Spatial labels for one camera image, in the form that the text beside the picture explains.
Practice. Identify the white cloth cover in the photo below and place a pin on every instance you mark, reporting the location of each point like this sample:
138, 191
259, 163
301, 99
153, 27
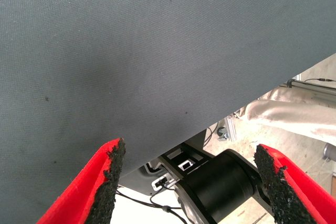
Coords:
288, 116

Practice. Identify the grey metal cylinder foot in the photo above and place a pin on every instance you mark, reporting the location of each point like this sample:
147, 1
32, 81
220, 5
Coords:
330, 151

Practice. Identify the grey robot chassis panel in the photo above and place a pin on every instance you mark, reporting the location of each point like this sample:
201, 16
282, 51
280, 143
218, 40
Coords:
139, 179

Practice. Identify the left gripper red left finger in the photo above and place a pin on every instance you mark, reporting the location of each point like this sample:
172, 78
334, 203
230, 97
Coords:
86, 190

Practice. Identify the aluminium profile table leg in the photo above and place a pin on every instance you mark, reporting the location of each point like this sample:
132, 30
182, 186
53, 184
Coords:
231, 129

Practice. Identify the black caster wheel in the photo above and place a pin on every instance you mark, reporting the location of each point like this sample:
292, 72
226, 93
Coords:
222, 132

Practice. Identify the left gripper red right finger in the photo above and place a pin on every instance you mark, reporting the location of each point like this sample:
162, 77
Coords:
294, 190

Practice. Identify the black robot torso column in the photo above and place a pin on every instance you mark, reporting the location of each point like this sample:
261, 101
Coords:
218, 182

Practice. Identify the aluminium frame bar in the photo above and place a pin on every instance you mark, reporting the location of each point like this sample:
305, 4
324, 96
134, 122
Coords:
309, 86

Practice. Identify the dark grey table cloth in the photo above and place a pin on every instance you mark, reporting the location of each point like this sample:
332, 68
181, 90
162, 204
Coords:
131, 51

